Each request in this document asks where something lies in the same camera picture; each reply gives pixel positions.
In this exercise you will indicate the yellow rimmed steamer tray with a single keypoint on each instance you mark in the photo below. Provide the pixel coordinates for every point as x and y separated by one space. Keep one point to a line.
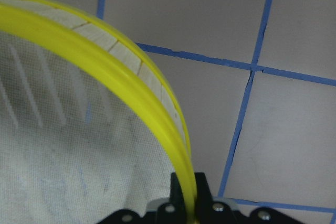
89 124

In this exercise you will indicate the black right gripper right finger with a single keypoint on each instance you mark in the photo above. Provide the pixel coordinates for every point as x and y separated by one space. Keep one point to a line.
204 197

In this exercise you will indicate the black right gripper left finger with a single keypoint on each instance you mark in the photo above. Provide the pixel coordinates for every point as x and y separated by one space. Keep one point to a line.
176 195

